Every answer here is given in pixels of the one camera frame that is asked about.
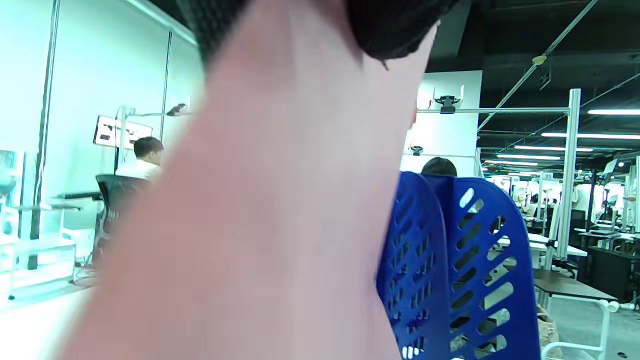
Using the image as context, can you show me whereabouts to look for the person's left hand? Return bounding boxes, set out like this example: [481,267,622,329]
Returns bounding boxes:
[175,0,461,66]

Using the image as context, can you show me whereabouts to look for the pink paper stack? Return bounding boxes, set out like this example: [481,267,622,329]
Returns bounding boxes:
[60,0,443,360]

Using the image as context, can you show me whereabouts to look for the ceiling light strips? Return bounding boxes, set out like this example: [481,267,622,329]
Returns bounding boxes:
[482,107,640,176]

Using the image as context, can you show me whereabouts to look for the blue plastic file holder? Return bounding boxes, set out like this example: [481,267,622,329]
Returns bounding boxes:
[375,171,543,360]

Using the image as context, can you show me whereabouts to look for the white cart with brown top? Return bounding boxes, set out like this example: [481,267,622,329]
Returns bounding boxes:
[532,269,621,360]

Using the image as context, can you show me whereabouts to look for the black mesh office chair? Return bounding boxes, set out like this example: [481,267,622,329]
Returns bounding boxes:
[95,174,151,261]

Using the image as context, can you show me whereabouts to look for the beige handbag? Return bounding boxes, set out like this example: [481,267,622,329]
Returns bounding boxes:
[536,302,560,360]

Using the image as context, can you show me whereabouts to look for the aluminium frame rig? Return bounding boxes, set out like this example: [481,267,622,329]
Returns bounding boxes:
[415,87,583,263]

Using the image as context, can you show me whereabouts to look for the white wall notice board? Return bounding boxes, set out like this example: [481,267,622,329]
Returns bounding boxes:
[93,115,154,150]

